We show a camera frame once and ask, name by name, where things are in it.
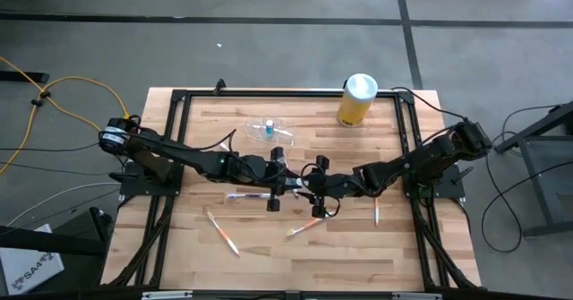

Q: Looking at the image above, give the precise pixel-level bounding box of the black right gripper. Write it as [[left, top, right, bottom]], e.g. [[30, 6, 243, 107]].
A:
[[304, 155, 357, 219]]

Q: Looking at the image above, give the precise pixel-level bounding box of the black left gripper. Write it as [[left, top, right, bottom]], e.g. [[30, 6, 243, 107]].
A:
[[261, 147, 302, 212]]

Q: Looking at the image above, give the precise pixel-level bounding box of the clear acrylic organizer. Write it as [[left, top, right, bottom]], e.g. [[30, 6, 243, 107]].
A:
[[244, 116, 296, 148]]

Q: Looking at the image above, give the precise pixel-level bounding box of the yellow canister white lid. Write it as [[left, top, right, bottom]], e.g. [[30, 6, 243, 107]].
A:
[[336, 73, 380, 129]]

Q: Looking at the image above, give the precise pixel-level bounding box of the black metal stand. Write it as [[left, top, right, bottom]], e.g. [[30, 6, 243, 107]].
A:
[[494, 101, 573, 239]]

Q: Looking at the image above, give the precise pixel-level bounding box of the black side stand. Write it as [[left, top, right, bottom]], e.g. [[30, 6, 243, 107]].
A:
[[0, 206, 113, 259]]

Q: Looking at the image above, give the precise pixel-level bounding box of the white printed box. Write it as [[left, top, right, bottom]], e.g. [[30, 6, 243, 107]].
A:
[[0, 223, 65, 296]]

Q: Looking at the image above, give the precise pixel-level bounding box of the black flat bar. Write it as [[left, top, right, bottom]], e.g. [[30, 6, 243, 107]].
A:
[[0, 70, 50, 84]]

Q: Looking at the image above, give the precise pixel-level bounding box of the black aluminium table frame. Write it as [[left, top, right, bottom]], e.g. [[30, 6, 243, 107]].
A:
[[101, 88, 479, 292]]

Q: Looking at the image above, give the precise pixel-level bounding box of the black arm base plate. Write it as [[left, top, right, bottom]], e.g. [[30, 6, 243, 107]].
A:
[[119, 159, 184, 198], [402, 164, 466, 201]]

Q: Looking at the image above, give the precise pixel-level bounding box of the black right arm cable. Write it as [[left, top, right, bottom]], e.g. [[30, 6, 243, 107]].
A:
[[390, 86, 469, 123]]

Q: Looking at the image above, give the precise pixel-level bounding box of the silver metal bracket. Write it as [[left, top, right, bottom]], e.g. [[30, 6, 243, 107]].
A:
[[392, 292, 442, 300], [141, 290, 193, 300]]

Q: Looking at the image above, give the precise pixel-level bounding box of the white cable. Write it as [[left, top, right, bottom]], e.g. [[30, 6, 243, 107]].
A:
[[6, 181, 123, 227]]

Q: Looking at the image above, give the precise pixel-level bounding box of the yellow power cable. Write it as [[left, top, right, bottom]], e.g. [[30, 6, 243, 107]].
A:
[[0, 56, 138, 176]]

